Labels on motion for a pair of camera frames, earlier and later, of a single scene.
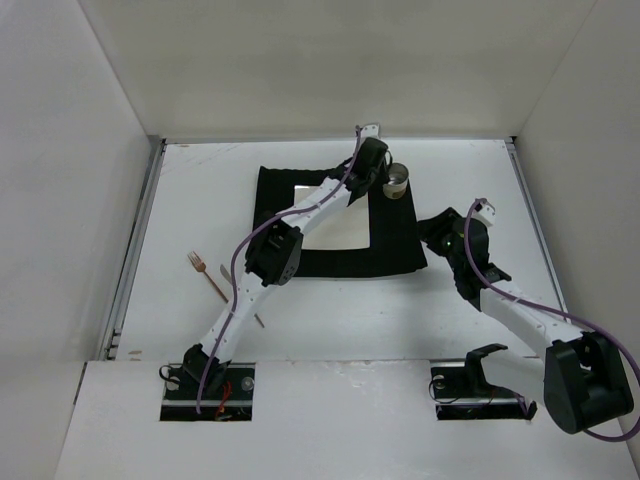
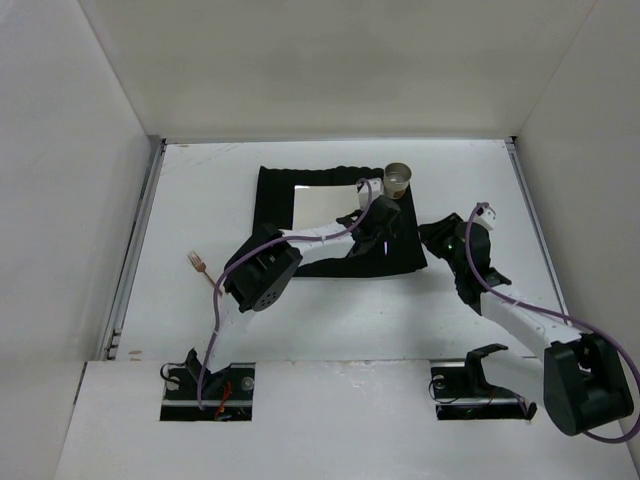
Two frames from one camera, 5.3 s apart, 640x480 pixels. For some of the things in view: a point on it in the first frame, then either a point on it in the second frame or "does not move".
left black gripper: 376,163 -> 364,238
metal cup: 397,183 does not move
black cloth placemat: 394,236 does not move
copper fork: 201,266 does not move
